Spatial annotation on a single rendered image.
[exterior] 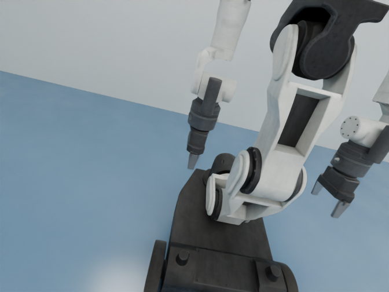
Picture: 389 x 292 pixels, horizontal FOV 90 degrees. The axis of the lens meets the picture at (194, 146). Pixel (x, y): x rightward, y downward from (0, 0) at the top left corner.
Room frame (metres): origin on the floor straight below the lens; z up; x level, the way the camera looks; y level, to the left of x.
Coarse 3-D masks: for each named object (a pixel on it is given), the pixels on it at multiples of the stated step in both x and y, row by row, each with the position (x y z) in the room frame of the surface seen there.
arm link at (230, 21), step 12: (228, 0) 0.54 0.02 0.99; (240, 0) 0.53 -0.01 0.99; (228, 12) 0.53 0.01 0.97; (240, 12) 0.53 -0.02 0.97; (216, 24) 0.55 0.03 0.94; (228, 24) 0.53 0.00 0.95; (240, 24) 0.54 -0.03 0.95; (216, 36) 0.54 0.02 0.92; (228, 36) 0.53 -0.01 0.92; (228, 48) 0.53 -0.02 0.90
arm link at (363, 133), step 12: (348, 120) 0.54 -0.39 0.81; (360, 120) 0.51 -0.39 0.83; (372, 120) 0.52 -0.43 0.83; (348, 132) 0.51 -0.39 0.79; (360, 132) 0.49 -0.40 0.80; (372, 132) 0.49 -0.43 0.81; (384, 132) 0.48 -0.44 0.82; (348, 144) 0.52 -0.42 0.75; (360, 144) 0.50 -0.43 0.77; (372, 144) 0.49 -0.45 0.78; (384, 144) 0.46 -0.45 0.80; (348, 156) 0.49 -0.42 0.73; (360, 156) 0.48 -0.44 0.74; (372, 156) 0.46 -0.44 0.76; (384, 156) 0.45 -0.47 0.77
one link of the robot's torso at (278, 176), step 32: (288, 32) 0.55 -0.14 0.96; (288, 64) 0.49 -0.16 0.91; (352, 64) 0.53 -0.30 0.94; (288, 96) 0.46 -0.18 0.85; (320, 96) 0.49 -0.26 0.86; (288, 128) 0.49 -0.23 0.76; (320, 128) 0.45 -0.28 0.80; (256, 160) 0.43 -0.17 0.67; (288, 160) 0.42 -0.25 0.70; (256, 192) 0.39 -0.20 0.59; (288, 192) 0.40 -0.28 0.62
